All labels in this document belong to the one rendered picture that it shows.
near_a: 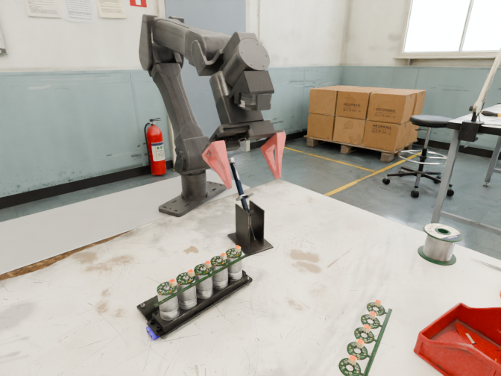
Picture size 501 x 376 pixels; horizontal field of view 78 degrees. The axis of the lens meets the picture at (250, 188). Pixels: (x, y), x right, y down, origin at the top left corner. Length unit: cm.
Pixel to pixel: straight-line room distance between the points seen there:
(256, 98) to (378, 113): 335
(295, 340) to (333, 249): 23
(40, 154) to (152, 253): 249
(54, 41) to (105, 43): 38
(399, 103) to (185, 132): 317
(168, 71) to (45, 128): 228
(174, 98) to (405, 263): 59
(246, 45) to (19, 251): 55
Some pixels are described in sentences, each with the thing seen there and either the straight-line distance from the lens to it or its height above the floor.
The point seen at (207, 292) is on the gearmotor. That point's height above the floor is 78.
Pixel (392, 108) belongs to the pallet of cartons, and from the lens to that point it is 374.
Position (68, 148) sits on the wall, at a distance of 306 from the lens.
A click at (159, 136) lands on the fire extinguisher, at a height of 40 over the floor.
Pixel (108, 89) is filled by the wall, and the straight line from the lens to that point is 309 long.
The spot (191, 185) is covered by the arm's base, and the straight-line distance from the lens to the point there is 76.
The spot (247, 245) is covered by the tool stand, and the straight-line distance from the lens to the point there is 58.
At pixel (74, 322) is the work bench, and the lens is 52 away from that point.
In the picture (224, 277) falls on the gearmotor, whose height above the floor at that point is 79.
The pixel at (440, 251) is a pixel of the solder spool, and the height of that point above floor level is 77.
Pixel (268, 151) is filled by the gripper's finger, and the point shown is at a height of 92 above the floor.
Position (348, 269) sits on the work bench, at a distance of 57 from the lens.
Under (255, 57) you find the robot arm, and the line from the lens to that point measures 52.
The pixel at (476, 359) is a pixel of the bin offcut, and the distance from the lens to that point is 43.
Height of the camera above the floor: 108
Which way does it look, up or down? 23 degrees down
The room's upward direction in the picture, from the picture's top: straight up
